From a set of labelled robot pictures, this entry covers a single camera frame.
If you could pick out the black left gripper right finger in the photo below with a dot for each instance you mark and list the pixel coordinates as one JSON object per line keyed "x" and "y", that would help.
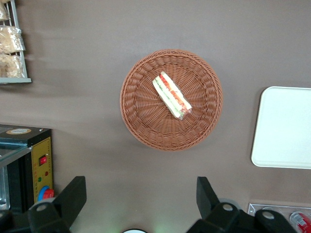
{"x": 206, "y": 196}

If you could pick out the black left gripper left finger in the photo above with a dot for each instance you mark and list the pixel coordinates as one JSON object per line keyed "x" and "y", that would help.
{"x": 70, "y": 194}

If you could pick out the triangle sandwich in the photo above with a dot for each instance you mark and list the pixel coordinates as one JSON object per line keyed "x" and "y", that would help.
{"x": 171, "y": 97}

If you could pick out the round brown wicker basket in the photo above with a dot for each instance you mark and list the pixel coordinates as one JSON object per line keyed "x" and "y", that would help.
{"x": 145, "y": 121}

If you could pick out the beige plastic serving tray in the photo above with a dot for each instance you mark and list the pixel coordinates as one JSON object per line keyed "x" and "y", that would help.
{"x": 284, "y": 126}

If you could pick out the tray of packaged snacks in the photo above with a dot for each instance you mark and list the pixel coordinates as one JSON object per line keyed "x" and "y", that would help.
{"x": 23, "y": 70}

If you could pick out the black yellow food warmer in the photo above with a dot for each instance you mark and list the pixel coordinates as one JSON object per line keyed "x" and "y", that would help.
{"x": 26, "y": 140}

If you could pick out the clear acrylic bottle rack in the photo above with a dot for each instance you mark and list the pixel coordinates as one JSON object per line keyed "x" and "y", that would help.
{"x": 279, "y": 210}

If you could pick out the red cola bottle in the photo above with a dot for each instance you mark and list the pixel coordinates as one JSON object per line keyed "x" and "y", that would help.
{"x": 302, "y": 221}

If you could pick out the clear bag of fried snacks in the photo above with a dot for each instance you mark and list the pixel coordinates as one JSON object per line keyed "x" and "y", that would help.
{"x": 11, "y": 66}
{"x": 3, "y": 12}
{"x": 9, "y": 38}

